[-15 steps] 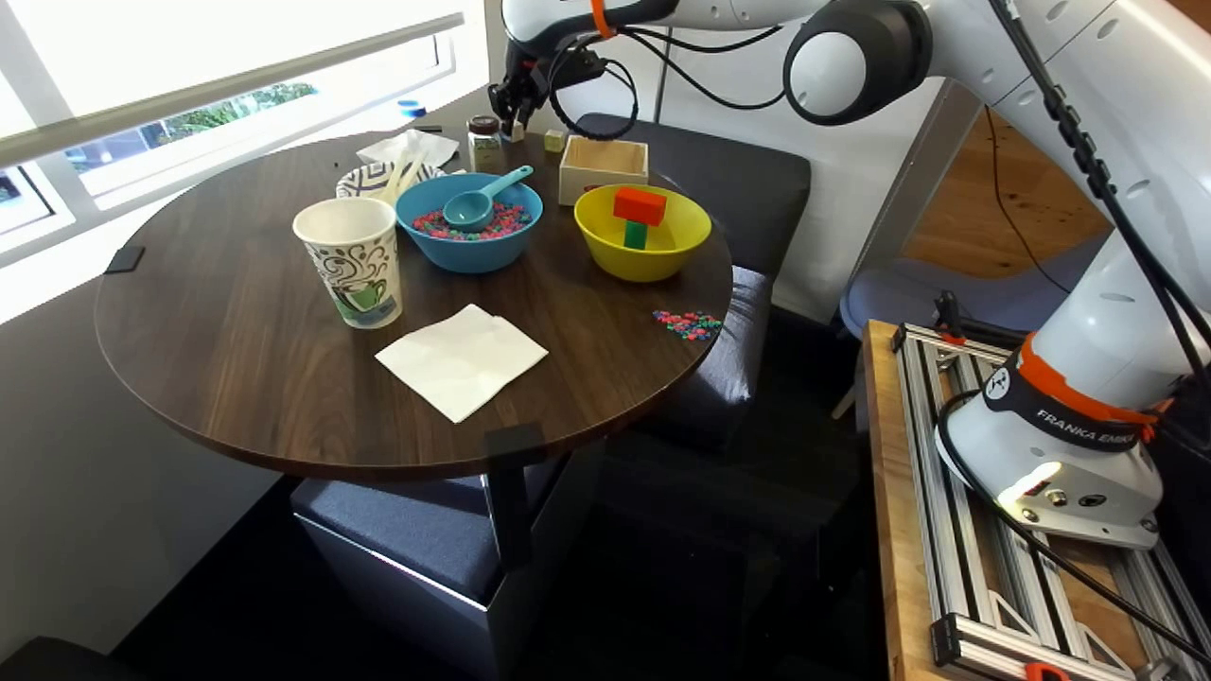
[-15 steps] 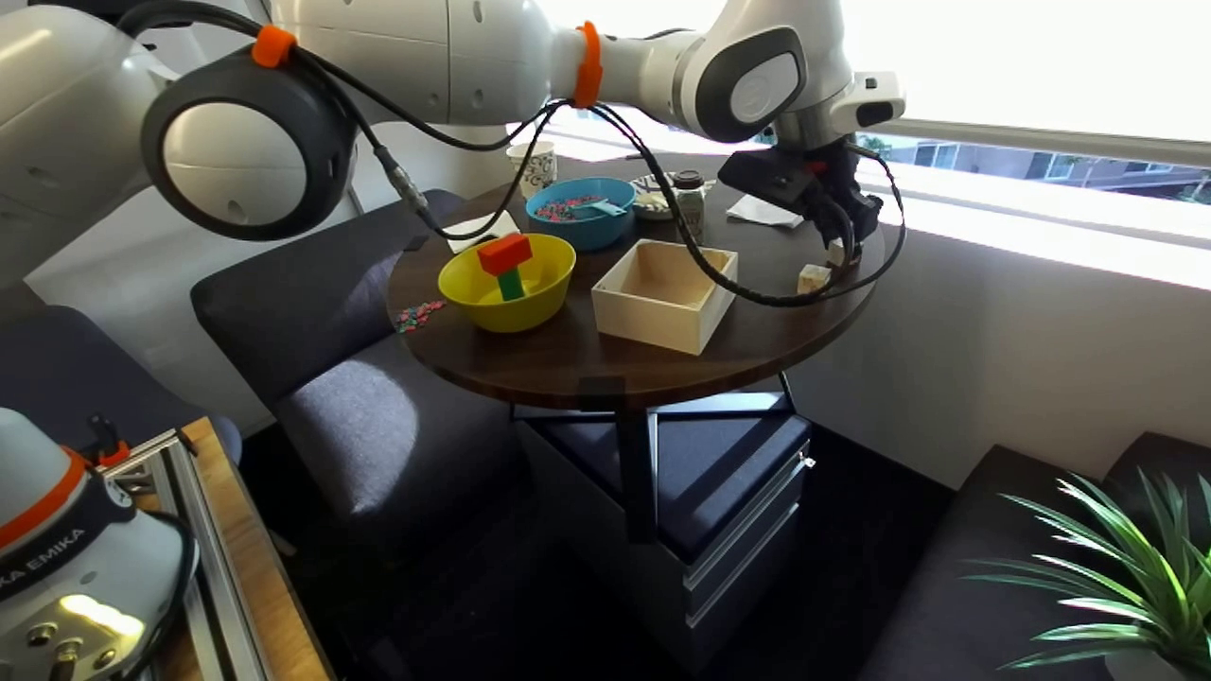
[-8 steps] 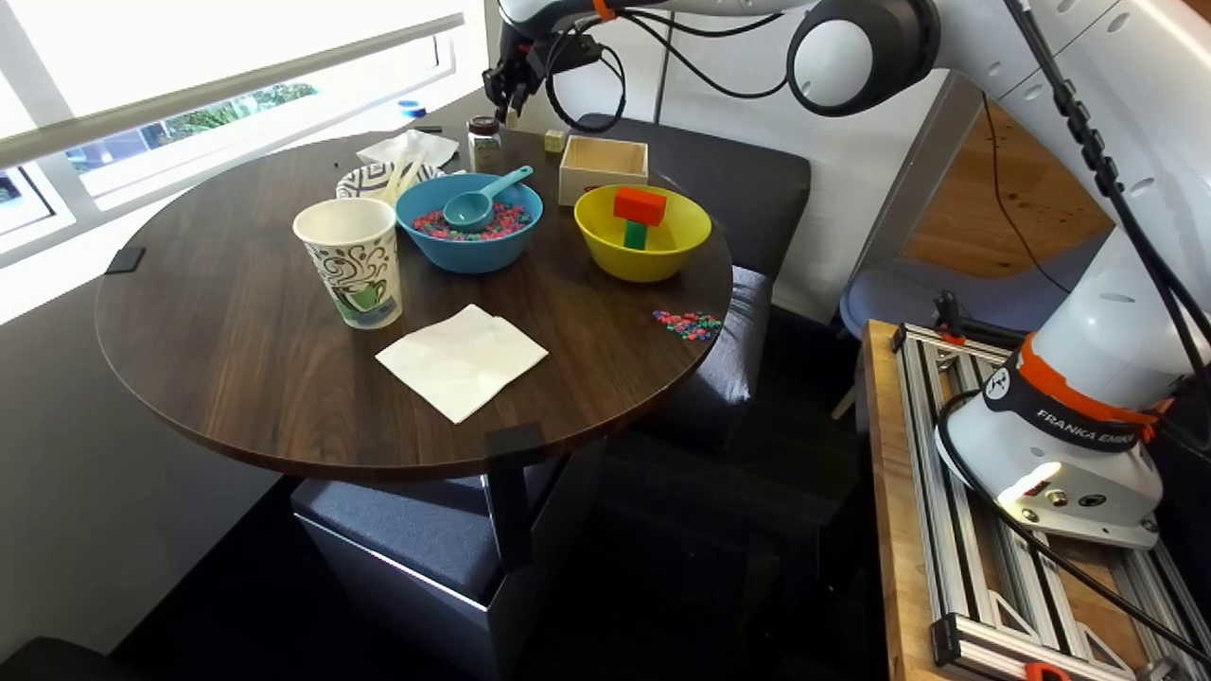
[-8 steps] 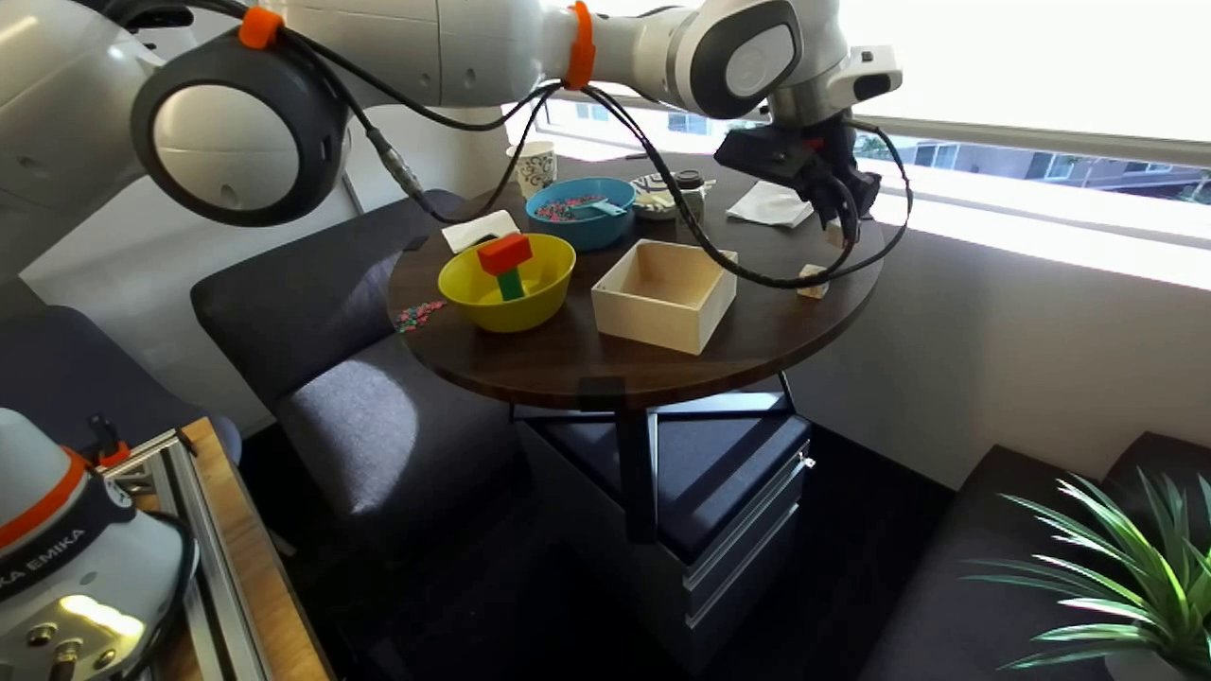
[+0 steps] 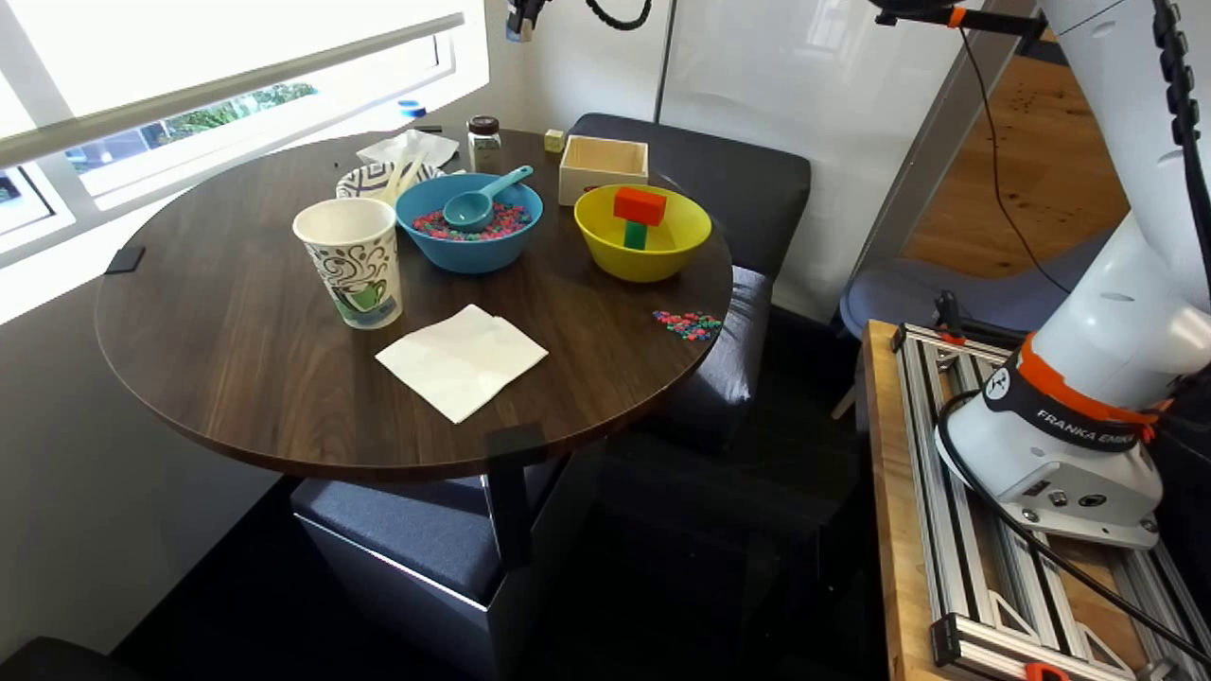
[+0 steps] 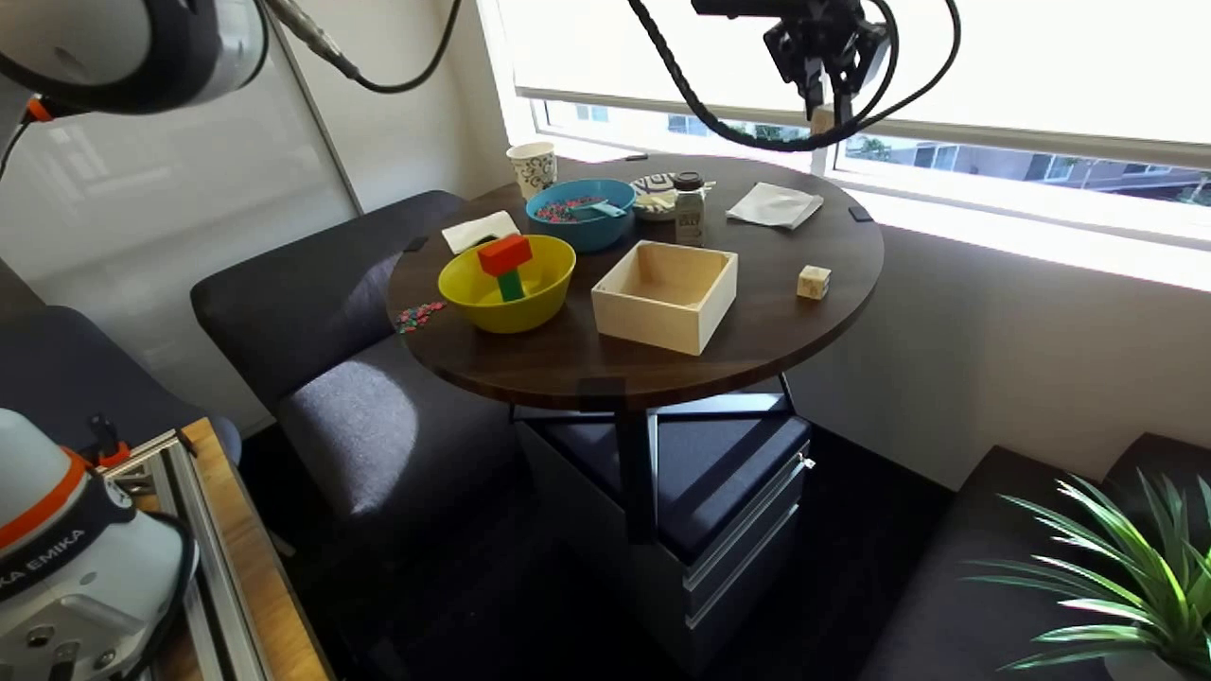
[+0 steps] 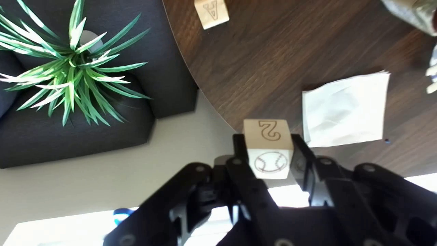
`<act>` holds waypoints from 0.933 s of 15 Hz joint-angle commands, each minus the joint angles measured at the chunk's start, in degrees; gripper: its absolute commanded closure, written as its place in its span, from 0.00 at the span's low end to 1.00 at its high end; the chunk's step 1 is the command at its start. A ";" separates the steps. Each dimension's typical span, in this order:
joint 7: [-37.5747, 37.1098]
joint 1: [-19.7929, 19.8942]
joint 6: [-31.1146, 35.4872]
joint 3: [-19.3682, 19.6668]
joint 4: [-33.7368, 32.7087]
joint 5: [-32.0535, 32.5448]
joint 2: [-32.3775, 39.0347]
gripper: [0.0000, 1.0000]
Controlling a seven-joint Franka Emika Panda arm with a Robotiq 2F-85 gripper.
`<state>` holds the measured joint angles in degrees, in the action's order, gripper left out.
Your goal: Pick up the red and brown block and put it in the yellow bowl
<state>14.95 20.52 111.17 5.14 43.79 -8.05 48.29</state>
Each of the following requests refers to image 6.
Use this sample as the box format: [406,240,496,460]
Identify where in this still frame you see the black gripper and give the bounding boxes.
[762,0,893,138]

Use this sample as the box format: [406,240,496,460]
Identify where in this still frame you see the wooden alphabet block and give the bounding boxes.
[796,260,835,305]

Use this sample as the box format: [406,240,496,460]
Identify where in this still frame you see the blue bowl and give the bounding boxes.
[521,174,639,259]

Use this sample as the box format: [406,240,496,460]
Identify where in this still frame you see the red rectangular block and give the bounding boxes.
[472,236,539,281]

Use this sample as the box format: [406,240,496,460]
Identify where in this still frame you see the yellow plastic bowl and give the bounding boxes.
[435,230,583,336]

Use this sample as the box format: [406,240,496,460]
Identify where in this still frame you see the white cloth napkin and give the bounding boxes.
[724,179,827,236]

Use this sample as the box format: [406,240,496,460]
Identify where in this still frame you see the small colourful beads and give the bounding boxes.
[539,185,627,227]
[395,299,449,333]

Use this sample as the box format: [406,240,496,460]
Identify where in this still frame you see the light wooden box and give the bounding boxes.
[588,240,743,358]

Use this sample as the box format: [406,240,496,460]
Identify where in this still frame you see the paper cup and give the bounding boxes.
[502,140,561,204]

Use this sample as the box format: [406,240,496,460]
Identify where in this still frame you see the white card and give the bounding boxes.
[438,208,521,259]

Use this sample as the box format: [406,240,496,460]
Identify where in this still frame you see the dark drawer cabinet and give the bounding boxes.
[516,412,819,679]

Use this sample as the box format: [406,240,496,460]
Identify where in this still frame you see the grey upholstered seat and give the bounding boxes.
[864,433,1211,681]
[185,185,521,412]
[276,336,534,544]

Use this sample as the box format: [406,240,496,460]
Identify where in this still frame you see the green potted plant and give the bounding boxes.
[970,464,1211,681]

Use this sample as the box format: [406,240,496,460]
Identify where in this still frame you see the wooden robot platform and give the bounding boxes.
[105,412,333,681]

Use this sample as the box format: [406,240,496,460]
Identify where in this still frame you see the black cable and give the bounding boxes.
[259,0,470,100]
[626,0,965,155]

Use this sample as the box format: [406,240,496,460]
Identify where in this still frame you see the white window frame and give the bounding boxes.
[472,0,1211,299]

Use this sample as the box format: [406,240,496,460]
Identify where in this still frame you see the black table pedestal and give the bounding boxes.
[508,375,801,549]

